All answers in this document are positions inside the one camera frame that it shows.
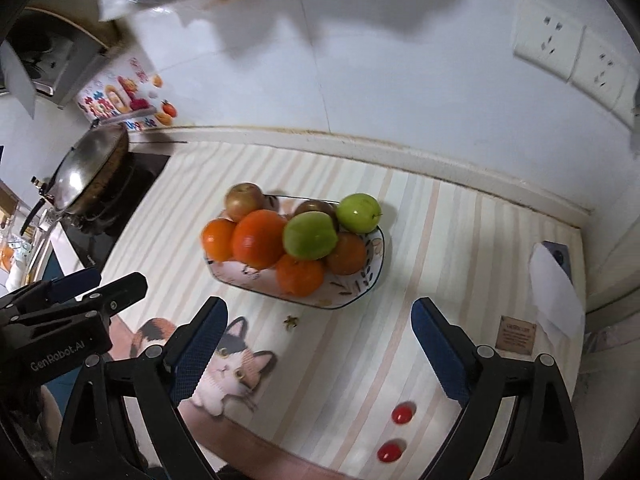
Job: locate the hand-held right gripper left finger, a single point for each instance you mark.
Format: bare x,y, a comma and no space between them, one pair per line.
200,347

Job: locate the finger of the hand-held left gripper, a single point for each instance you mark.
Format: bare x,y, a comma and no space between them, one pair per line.
120,291
75,281

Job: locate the metal wok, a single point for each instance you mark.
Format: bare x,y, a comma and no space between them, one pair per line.
112,180

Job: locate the dark blue tissue pack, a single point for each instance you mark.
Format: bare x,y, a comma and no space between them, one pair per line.
559,255

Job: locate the dark sauce bottle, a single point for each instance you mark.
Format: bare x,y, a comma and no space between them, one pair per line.
41,187

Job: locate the small orange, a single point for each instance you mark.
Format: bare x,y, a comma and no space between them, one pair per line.
218,239
300,274

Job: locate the green apple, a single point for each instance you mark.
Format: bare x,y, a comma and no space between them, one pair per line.
310,235
358,212

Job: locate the white wall socket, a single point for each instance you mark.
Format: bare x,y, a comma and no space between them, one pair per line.
602,70
634,105
547,35

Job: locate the small dry fruit stem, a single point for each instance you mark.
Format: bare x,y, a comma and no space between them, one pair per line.
290,321

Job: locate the striped tablecloth with cat print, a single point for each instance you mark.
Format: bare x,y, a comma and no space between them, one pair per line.
350,360

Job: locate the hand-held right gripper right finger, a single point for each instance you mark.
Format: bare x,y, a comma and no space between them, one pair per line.
440,355

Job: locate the large red-orange orange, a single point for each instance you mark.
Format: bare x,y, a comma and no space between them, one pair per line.
259,238

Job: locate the red cherry tomato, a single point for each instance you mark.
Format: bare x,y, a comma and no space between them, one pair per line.
402,412
390,451

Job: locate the colourful wall stickers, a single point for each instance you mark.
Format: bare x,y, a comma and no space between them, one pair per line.
120,100

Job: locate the person's left forearm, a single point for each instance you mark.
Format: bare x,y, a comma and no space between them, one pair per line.
52,412

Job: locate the black glass stove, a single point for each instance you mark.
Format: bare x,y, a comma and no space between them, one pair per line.
135,180

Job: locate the black range hood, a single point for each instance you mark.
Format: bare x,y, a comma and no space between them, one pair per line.
50,55

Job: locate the brown round fruit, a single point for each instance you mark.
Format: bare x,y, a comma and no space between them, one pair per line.
346,253
244,201
317,207

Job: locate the brown label tag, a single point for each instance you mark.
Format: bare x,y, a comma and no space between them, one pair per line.
516,335

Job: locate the blue kitchen cabinet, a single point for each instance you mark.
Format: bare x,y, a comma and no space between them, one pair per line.
57,275

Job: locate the white tissue paper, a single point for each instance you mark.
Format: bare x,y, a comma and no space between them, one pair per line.
555,295

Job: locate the floral ceramic plate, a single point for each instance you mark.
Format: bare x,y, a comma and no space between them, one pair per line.
345,294

